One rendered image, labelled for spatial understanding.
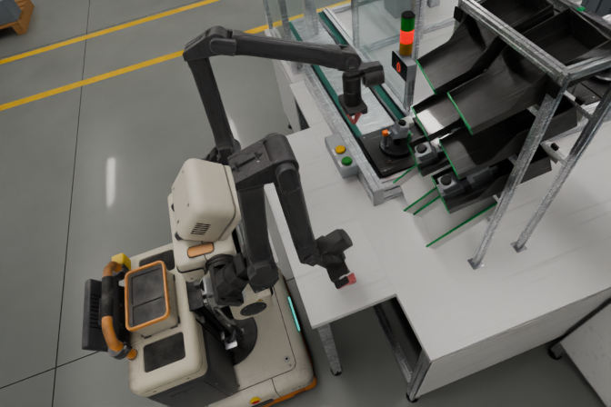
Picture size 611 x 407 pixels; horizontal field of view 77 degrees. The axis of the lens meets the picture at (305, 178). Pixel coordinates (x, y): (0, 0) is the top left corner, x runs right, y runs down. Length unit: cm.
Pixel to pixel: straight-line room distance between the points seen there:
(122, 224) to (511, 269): 248
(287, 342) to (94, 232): 175
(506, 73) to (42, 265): 298
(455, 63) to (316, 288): 85
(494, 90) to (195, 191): 77
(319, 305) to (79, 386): 165
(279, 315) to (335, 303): 68
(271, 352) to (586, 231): 139
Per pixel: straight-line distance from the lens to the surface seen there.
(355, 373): 219
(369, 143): 162
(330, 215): 154
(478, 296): 143
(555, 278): 154
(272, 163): 72
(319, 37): 240
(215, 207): 103
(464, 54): 108
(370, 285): 140
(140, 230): 295
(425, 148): 120
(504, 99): 96
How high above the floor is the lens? 215
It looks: 51 degrees down
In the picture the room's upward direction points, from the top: 12 degrees counter-clockwise
